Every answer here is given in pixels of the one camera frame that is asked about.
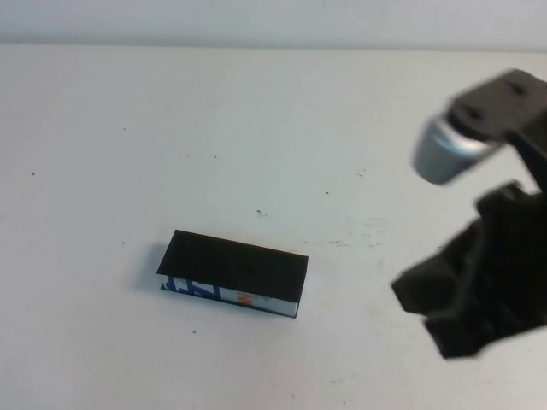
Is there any black printed glasses case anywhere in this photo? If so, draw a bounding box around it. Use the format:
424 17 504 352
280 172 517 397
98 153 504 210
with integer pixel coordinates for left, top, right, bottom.
156 229 311 320

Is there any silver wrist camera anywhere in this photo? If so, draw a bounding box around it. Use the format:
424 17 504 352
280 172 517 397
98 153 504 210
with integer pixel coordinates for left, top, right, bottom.
410 114 503 186

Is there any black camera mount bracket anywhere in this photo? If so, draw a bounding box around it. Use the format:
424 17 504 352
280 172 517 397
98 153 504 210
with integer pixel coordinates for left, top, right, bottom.
445 68 547 197

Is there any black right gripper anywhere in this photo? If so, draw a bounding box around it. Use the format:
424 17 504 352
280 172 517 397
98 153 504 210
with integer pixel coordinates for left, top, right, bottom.
390 179 547 360

